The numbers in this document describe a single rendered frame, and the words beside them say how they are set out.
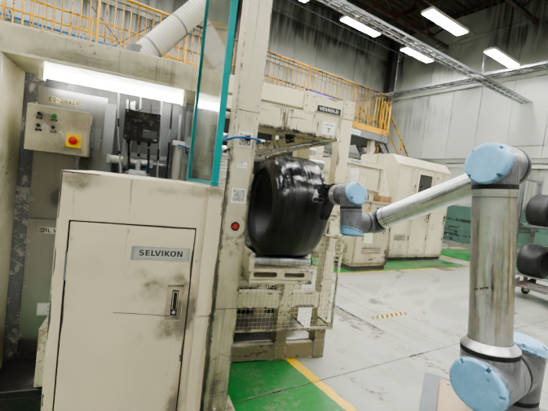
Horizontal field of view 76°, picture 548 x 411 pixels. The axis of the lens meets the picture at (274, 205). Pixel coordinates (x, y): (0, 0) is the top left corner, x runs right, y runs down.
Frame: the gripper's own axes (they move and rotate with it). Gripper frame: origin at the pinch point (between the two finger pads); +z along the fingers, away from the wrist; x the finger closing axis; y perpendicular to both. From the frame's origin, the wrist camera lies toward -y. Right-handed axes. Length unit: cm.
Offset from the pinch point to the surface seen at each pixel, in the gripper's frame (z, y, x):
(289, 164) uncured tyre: 10.0, 18.3, 10.9
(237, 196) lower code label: 20.9, 0.1, 33.6
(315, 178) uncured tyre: 5.1, 12.3, -2.6
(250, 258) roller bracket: 13.0, -30.6, 26.5
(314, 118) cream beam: 41, 55, -17
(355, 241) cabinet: 357, -32, -275
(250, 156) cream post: 18.6, 21.3, 29.1
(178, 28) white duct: 39, 88, 70
